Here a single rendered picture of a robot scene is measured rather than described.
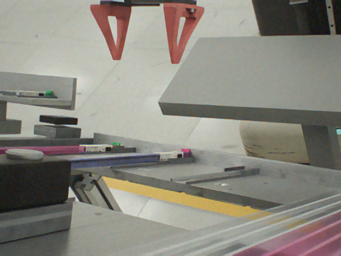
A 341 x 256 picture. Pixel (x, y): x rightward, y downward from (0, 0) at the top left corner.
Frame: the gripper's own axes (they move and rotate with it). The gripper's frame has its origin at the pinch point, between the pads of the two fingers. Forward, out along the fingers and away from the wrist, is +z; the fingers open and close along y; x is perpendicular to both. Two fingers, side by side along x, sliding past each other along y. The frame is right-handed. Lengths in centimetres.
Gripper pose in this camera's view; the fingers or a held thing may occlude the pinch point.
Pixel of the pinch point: (145, 55)
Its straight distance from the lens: 72.5
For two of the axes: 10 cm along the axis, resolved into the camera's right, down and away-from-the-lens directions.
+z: -0.3, 9.9, 1.6
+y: 8.3, 1.2, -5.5
